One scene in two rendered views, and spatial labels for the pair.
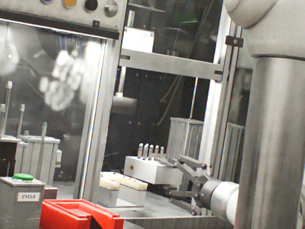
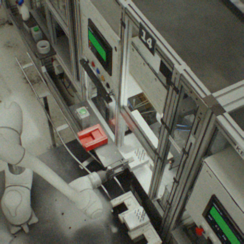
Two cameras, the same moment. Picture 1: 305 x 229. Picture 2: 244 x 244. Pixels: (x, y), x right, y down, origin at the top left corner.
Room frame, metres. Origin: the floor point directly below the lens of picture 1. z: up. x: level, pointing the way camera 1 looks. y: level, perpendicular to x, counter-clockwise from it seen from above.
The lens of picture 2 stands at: (1.86, -1.31, 3.10)
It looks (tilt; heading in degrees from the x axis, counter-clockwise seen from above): 56 degrees down; 95
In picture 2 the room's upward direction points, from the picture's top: 5 degrees clockwise
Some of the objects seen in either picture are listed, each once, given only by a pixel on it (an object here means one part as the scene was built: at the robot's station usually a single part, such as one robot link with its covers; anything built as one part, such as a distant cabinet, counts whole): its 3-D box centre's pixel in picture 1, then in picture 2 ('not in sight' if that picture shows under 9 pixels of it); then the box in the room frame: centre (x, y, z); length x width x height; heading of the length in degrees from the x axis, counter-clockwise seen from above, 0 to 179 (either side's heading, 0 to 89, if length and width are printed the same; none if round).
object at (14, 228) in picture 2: not in sight; (20, 217); (1.15, -0.48, 0.71); 0.22 x 0.18 x 0.06; 129
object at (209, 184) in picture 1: (207, 192); (105, 174); (1.65, -0.24, 1.02); 0.09 x 0.07 x 0.08; 39
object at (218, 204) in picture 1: (230, 202); (94, 180); (1.59, -0.29, 1.02); 0.09 x 0.06 x 0.09; 129
